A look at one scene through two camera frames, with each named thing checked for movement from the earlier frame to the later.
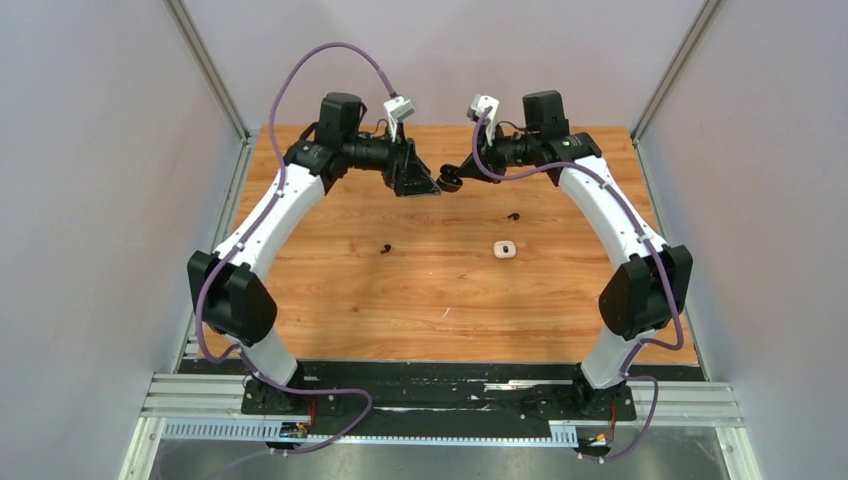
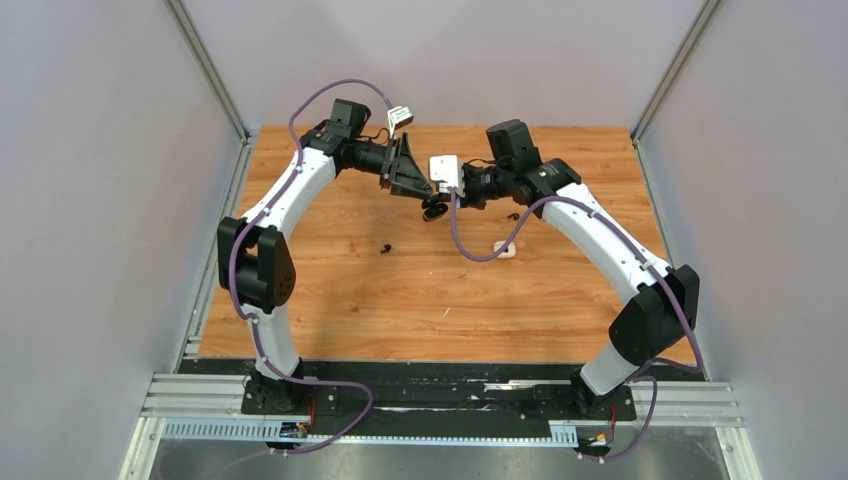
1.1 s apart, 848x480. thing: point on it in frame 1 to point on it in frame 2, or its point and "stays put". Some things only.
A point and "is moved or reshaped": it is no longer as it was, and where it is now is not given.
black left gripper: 409,175 stays put
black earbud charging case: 449,180 is moved or reshaped
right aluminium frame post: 702,19 stays put
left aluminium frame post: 208,67 stays put
